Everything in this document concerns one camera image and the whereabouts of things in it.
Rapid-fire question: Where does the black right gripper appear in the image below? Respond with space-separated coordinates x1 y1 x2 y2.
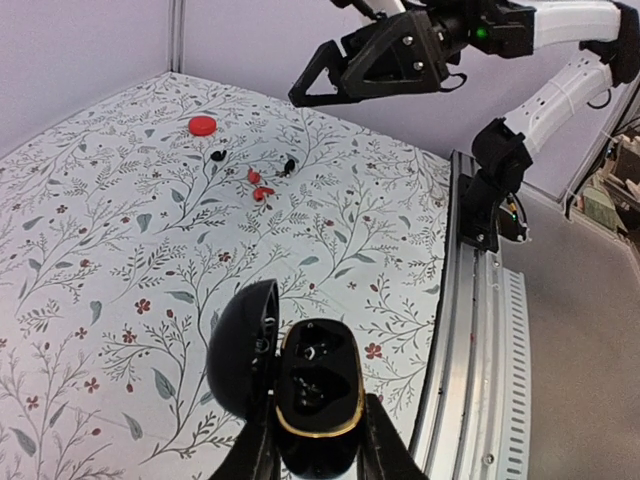
288 8 468 108

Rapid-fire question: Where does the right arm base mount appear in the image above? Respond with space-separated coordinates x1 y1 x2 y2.
457 174 528 253

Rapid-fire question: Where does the black earbud with red tip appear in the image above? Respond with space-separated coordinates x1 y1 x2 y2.
210 150 227 162

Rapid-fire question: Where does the floral patterned table mat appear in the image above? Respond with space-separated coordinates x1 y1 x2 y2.
1 74 450 479

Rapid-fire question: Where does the black earbud charging case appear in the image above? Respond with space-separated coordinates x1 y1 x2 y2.
206 279 365 479

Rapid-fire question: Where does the red earbud lower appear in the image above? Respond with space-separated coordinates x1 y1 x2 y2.
253 187 275 202

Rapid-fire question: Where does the red earbud upper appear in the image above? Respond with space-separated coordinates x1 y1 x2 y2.
248 168 262 185

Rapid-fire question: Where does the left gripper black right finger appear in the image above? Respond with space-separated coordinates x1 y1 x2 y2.
357 394 429 480

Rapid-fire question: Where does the red round charging case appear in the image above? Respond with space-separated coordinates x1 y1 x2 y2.
188 116 217 136

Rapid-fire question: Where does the left aluminium frame post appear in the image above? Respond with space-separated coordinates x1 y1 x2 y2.
167 0 186 73

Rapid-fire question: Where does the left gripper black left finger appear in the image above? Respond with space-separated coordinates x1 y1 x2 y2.
209 416 280 480

